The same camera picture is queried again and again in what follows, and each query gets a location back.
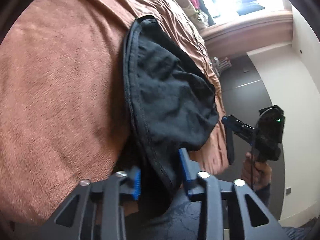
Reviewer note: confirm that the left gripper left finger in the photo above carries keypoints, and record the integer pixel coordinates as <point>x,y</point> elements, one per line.
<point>131,187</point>

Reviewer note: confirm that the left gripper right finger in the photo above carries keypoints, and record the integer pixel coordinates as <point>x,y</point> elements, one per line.
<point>189,170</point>

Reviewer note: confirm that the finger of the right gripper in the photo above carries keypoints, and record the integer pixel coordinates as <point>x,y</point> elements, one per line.
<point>229,139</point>

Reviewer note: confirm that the black pants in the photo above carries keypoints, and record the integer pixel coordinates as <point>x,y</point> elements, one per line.
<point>171,105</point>

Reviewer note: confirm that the right forearm dark sleeve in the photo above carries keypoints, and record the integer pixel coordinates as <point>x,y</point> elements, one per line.
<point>264,194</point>

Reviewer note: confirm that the person's right hand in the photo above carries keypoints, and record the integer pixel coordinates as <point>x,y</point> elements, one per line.
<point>256,174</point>

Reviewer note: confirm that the pink bed headboard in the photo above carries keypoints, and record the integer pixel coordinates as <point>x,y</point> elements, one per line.
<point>247,33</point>

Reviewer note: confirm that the brown bed blanket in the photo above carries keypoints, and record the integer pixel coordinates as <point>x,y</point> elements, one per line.
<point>62,99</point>

